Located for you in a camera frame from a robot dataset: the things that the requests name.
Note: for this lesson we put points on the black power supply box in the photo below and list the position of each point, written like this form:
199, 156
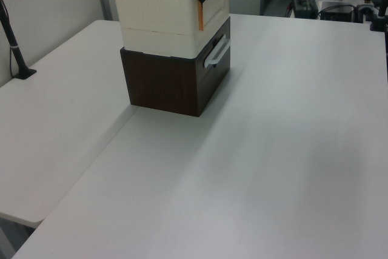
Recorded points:
304, 7

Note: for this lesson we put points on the dark brown drawer box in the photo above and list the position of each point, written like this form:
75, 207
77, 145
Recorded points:
163, 83

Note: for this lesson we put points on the black clamp camera mount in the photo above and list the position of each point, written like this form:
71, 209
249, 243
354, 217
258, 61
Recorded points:
377, 13

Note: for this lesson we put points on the black electronics box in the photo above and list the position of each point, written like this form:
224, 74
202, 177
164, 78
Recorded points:
336, 11

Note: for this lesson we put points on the cream cabinet door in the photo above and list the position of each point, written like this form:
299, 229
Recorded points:
216, 7

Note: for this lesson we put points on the black camera stand pole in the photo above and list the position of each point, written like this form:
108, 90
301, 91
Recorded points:
15, 49

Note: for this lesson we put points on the cream plastic cabinet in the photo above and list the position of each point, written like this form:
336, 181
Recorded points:
151, 13

